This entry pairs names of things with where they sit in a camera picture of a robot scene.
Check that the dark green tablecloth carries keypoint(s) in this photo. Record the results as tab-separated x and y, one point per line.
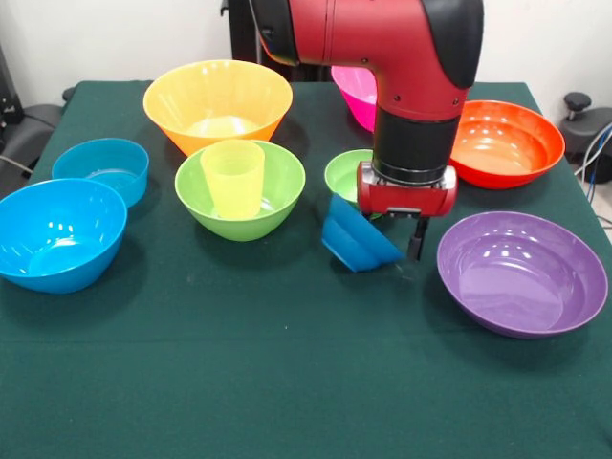
306	382

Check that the orange bowl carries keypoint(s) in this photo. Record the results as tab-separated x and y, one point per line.
215	100

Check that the pink bowl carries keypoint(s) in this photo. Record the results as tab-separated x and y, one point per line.
356	95

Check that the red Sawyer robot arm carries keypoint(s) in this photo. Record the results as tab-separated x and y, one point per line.
406	57

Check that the large green bowl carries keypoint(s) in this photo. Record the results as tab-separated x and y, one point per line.
282	191

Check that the red bowl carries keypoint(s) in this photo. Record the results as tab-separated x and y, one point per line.
511	148

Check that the small dark blue bowl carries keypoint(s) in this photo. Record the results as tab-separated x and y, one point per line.
354	239

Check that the yellow cup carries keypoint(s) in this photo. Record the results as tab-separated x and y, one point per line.
234	181

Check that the low ribbed blue bowl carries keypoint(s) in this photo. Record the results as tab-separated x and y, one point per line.
100	158

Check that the black equipment rack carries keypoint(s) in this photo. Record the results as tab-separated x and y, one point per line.
7	95

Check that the large light blue bowl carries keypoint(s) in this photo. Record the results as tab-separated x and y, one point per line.
57	239

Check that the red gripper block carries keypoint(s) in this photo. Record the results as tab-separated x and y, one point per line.
406	201

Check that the purple bowl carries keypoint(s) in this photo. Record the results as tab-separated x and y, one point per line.
521	287

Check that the small green bowl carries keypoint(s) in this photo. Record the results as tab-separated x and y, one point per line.
342	177

